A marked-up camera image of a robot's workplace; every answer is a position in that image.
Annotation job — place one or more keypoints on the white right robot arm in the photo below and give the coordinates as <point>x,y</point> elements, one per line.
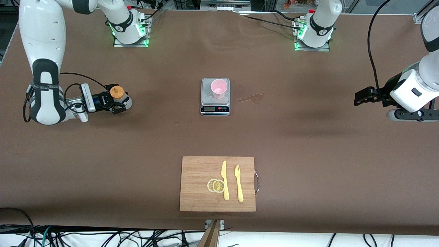
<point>43,34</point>

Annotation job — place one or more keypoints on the pink plastic cup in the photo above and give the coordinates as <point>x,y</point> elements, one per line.
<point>219,92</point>

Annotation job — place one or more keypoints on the lemon slice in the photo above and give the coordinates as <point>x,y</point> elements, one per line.
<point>209,185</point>
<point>218,186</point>

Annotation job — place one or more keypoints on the clear sauce bottle orange cap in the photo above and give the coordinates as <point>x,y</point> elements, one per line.
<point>117,92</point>

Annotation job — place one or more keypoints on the aluminium frame profile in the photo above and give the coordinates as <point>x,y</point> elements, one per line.
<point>417,18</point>

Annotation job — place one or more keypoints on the brown table cover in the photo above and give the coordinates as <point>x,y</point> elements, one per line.
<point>103,154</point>

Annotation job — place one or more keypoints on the small metal bracket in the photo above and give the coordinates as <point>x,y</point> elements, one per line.
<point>222,223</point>

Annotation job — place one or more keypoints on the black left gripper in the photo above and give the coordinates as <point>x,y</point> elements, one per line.
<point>381,94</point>

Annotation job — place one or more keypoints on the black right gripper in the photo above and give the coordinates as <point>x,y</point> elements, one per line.
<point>102,101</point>

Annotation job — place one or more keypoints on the yellow plastic fork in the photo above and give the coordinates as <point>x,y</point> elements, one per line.
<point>240,192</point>

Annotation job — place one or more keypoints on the yellow plastic knife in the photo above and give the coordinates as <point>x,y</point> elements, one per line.
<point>225,188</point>

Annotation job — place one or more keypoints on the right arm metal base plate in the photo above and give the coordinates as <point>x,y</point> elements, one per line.
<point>118,44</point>

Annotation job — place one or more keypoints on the wooden post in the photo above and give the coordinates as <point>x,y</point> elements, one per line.
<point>210,236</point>

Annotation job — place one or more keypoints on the silver digital kitchen scale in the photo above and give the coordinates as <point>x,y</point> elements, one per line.
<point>207,99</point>

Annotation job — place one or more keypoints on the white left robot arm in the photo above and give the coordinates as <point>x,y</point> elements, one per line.
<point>320,27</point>

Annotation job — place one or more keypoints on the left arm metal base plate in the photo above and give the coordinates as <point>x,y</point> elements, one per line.
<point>300,48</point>

